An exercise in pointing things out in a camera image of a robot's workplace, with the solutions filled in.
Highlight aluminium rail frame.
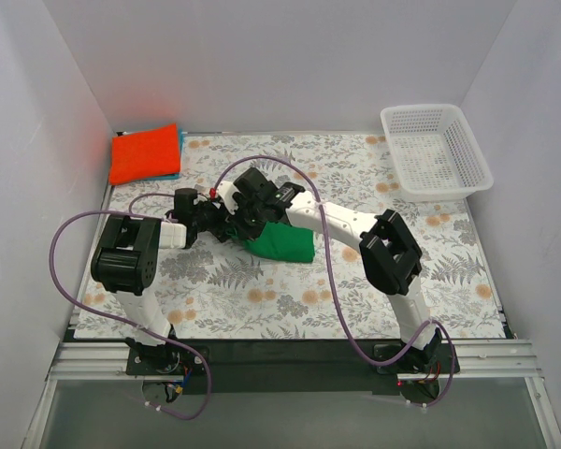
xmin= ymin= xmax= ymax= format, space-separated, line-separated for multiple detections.
xmin=24 ymin=339 xmax=561 ymax=448

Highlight green t shirt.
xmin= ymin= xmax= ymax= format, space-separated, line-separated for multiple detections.
xmin=233 ymin=223 xmax=315 ymax=264

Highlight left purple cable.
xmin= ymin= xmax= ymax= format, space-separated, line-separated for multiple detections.
xmin=49 ymin=190 xmax=214 ymax=421

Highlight folded blue t shirt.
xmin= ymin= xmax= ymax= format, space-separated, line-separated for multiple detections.
xmin=161 ymin=128 xmax=184 ymax=181

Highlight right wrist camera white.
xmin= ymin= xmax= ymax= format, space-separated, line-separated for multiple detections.
xmin=209 ymin=181 xmax=238 ymax=215

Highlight white plastic basket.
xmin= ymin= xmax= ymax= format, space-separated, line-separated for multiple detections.
xmin=381 ymin=104 xmax=494 ymax=202

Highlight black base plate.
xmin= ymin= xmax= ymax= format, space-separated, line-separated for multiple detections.
xmin=124 ymin=337 xmax=459 ymax=396

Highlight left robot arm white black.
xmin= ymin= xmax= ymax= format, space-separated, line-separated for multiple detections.
xmin=91 ymin=188 xmax=232 ymax=355

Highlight folded orange t shirt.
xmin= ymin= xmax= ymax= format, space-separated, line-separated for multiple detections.
xmin=108 ymin=123 xmax=181 ymax=185

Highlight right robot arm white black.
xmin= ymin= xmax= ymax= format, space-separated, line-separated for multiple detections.
xmin=217 ymin=167 xmax=441 ymax=372

